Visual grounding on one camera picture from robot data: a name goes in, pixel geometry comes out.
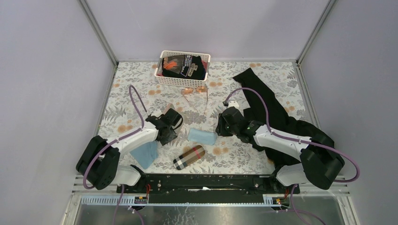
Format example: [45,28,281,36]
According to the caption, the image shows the blue cleaning cloth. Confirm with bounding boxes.
[187,128,217,145]
[130,141,159,169]

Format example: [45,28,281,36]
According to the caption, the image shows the pink glasses case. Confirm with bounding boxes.
[153,103,175,117]

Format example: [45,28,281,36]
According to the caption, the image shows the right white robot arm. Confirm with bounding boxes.
[216,106,345,193]

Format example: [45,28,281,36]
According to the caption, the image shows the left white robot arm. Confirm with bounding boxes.
[76,108,183,193]

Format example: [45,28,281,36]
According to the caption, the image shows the orange lens sunglasses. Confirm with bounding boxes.
[181,86,208,115]

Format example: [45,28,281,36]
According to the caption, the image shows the black garment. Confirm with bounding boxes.
[233,68,334,147]

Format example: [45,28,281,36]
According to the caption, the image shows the plaid glasses case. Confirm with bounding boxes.
[173,145,206,170]

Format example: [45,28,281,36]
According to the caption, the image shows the white plastic basket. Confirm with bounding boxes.
[154,50,211,88]

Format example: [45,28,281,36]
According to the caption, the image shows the black packaged items in basket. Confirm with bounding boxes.
[161,54,206,80]

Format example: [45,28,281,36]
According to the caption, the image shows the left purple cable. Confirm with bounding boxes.
[82,84,148,225]

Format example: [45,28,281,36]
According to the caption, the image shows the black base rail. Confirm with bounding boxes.
[116,173,293,204]

